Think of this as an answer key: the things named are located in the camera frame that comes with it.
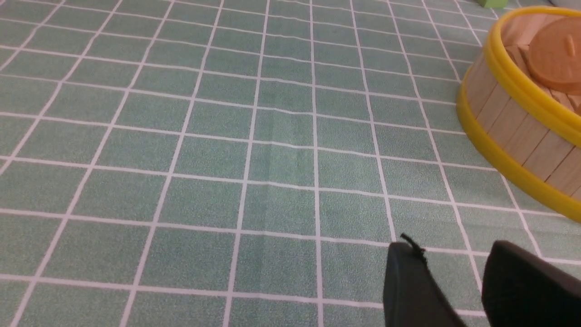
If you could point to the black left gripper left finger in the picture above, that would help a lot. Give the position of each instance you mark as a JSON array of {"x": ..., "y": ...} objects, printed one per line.
[{"x": 411, "y": 296}]

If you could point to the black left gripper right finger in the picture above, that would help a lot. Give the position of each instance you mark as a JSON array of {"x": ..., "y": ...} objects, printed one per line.
[{"x": 522, "y": 290}]

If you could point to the brown round toy bun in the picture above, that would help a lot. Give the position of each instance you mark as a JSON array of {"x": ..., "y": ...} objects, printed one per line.
[{"x": 554, "y": 56}]

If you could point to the green foam cube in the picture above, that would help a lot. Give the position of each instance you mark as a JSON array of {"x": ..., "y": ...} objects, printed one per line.
[{"x": 492, "y": 4}]

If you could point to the green checkered tablecloth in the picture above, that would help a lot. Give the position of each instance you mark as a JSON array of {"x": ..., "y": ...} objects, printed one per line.
[{"x": 223, "y": 163}]

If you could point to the yellow bamboo steamer base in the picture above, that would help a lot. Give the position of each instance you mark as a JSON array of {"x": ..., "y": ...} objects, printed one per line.
[{"x": 527, "y": 131}]

